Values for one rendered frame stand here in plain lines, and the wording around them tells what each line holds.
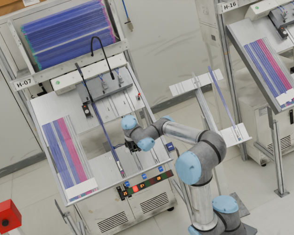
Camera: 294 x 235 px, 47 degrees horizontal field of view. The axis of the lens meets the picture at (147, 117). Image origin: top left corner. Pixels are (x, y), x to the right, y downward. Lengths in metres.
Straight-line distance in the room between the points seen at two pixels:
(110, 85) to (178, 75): 2.04
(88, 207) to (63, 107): 0.75
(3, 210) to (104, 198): 0.69
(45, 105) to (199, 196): 1.23
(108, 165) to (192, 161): 0.91
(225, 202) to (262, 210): 1.04
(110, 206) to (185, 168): 1.34
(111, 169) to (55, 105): 0.55
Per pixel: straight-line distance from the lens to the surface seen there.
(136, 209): 2.65
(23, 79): 2.24
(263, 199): 2.77
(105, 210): 2.58
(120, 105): 2.19
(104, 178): 2.09
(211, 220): 1.57
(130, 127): 1.64
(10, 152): 4.12
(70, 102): 2.23
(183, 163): 1.30
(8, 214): 2.26
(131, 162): 2.10
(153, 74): 4.01
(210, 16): 2.74
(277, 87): 2.42
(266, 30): 2.63
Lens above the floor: 1.96
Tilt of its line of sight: 28 degrees down
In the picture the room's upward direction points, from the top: 18 degrees counter-clockwise
